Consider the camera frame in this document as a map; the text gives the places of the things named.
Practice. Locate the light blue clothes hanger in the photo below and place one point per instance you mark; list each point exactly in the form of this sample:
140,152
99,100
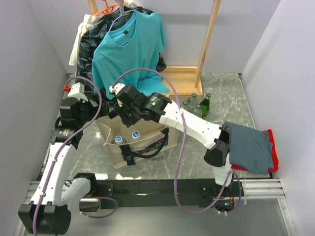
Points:
125,13

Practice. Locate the dark leaf-print shirt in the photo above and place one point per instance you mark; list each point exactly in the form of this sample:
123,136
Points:
94,36

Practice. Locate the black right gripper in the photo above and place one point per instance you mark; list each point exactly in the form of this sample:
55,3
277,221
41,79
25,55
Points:
119,109

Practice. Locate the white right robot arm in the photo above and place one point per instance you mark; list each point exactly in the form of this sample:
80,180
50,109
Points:
215,138

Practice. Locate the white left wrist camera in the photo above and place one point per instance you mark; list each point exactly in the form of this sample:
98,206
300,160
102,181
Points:
75,91

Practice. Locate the folded red garment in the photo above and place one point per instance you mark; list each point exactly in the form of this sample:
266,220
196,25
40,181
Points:
274,150

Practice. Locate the blue-cap water bottle front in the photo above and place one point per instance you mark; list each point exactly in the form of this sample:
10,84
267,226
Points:
135,136

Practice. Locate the folded grey-blue garment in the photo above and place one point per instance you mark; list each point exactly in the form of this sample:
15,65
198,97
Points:
251,147

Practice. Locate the cream hanging garment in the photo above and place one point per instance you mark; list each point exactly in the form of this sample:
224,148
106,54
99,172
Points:
88,22

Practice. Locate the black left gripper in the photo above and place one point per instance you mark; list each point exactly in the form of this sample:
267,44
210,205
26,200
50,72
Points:
94,109

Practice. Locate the orange clothes hanger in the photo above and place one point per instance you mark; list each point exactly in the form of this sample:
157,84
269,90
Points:
108,9

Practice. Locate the green Perrier lemon bottle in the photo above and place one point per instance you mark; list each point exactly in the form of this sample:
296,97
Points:
205,106

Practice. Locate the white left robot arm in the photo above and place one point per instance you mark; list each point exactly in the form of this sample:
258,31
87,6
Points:
51,207

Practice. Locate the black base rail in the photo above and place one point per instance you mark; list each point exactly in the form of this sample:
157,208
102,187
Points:
157,192

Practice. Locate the turquoise t-shirt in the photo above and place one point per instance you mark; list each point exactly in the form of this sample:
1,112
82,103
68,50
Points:
131,53

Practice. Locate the cream canvas tote bag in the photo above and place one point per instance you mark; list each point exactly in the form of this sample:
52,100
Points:
154,138

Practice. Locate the blue-cap water bottle labelled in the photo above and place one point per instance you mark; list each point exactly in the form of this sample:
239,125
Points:
119,140

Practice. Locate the aluminium extrusion rail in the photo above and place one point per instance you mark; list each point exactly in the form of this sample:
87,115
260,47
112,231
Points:
262,189

